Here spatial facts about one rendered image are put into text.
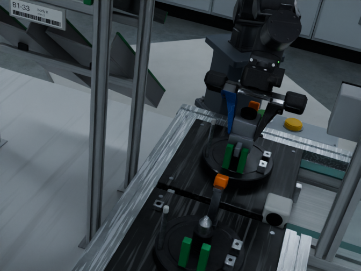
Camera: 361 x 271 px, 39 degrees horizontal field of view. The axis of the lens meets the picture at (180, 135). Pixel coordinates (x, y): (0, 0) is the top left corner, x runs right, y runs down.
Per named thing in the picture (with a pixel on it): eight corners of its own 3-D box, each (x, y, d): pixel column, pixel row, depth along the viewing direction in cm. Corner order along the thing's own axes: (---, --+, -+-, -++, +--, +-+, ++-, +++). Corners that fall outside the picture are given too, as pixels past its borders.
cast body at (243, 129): (234, 130, 99) (241, 99, 95) (256, 136, 98) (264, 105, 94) (223, 153, 92) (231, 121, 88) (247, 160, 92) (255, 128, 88)
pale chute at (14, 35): (47, 70, 116) (56, 53, 117) (93, 90, 112) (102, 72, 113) (-31, 11, 90) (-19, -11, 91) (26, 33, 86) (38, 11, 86)
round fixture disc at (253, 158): (211, 136, 106) (213, 128, 105) (276, 155, 104) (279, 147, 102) (191, 173, 95) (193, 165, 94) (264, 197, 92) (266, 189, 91)
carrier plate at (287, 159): (194, 125, 112) (196, 117, 111) (301, 157, 108) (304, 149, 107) (156, 190, 93) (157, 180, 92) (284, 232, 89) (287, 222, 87)
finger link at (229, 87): (225, 84, 95) (223, 79, 92) (272, 97, 94) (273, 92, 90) (222, 94, 95) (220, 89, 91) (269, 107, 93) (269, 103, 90)
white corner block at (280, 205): (263, 207, 93) (268, 191, 91) (288, 215, 92) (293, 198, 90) (258, 224, 89) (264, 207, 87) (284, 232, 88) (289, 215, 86)
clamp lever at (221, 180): (206, 215, 82) (217, 172, 81) (217, 220, 82) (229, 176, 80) (201, 223, 79) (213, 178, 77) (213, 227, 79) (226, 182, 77)
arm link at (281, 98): (218, 49, 98) (216, 38, 92) (314, 74, 95) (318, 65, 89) (206, 90, 97) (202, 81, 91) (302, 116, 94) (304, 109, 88)
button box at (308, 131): (246, 127, 124) (251, 106, 120) (332, 152, 120) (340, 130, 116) (239, 142, 118) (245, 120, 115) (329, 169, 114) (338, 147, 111)
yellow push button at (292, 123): (284, 122, 118) (286, 115, 117) (301, 127, 117) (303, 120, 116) (281, 131, 115) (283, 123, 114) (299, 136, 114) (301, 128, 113)
